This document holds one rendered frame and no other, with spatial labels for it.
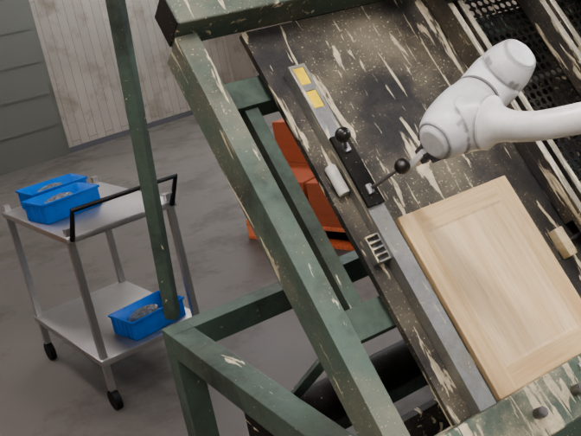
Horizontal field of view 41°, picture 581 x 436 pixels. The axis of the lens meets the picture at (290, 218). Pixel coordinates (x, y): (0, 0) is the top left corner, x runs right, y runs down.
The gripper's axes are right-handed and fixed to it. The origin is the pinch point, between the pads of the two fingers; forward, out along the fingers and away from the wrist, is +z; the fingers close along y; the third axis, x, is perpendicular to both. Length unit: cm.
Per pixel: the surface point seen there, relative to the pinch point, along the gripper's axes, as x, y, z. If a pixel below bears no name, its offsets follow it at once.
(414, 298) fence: 12.4, -28.0, 12.6
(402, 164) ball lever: 5.7, -0.2, -0.1
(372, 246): 14.0, -12.1, 15.1
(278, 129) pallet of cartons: -182, 172, 354
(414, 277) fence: 10.2, -23.6, 11.5
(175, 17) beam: 37, 55, 6
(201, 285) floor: -65, 75, 349
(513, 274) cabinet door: -18.1, -32.9, 13.9
